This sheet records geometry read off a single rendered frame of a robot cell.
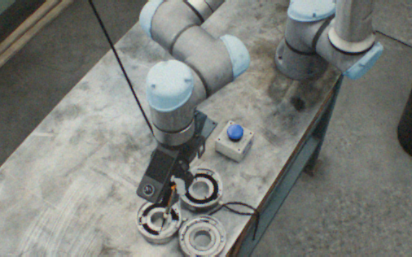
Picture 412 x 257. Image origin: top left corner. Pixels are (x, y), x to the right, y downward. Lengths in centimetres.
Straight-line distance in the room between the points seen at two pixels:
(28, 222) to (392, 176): 155
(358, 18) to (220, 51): 40
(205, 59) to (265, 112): 54
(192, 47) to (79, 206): 54
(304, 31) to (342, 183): 103
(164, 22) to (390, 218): 151
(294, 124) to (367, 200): 93
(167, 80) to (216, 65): 10
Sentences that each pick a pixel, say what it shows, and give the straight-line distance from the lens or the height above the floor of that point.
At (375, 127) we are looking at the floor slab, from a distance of 246.
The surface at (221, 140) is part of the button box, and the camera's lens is 130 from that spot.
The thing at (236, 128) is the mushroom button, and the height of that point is 87.
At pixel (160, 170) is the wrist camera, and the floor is 109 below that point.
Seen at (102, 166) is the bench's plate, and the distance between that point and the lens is 134.
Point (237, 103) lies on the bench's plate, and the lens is 142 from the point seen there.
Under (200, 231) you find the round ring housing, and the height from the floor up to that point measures 82.
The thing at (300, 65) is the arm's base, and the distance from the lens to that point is 145.
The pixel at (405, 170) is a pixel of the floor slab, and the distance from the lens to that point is 238.
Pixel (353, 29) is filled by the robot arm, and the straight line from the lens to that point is 123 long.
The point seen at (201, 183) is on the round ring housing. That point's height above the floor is 82.
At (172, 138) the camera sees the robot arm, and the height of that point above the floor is 116.
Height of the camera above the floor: 194
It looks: 56 degrees down
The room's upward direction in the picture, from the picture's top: 1 degrees counter-clockwise
